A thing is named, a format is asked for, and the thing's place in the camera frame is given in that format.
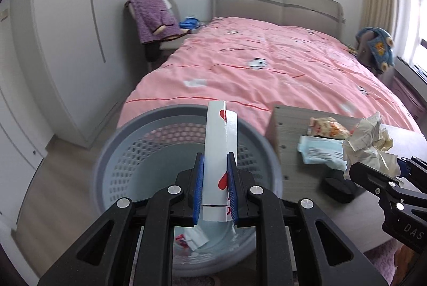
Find purple fluffy cloth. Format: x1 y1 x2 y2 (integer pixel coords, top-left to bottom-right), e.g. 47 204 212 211
365 237 401 286

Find white carton with red hearts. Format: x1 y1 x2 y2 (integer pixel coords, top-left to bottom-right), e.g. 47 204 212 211
202 101 238 223

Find black cloth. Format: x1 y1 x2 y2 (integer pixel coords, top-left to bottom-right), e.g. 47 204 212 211
144 44 161 62

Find pink panda print duvet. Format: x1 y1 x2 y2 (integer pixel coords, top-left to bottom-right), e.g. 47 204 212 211
117 17 422 140

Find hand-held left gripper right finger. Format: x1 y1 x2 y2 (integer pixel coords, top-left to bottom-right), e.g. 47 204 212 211
228 152 392 286

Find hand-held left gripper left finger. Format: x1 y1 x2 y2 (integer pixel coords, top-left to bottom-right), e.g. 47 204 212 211
37 152 205 286

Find purple fleece robe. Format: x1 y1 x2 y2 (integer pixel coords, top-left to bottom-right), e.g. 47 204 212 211
128 0 182 45

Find blue bag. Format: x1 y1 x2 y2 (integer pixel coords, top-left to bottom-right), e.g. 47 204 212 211
179 17 201 29

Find black pouch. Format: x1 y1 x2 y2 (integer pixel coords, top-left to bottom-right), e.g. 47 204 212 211
321 169 367 204

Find white wardrobe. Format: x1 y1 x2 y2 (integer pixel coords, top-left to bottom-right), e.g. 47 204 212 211
31 0 167 148

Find white door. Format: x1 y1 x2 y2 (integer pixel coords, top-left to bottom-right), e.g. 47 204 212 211
0 6 54 230

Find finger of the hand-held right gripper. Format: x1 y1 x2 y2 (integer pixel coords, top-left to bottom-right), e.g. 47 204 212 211
396 155 427 194
343 161 406 204

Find blue-grey perforated waste basket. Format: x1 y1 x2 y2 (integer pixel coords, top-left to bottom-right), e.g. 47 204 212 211
94 105 284 278

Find brown chair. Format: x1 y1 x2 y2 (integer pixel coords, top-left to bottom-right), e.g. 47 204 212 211
358 32 377 68

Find beige chair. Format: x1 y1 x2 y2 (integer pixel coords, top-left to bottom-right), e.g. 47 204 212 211
125 0 192 71

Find red and cream snack packet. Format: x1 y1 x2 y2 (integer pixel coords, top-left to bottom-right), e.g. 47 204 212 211
307 116 352 140

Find light blue wipes packet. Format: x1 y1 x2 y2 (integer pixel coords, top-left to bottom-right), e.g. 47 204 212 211
298 135 349 170

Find cream paper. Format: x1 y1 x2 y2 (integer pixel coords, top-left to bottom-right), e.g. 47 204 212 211
342 112 401 178

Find window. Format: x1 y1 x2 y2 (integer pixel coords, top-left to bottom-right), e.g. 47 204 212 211
397 0 427 80

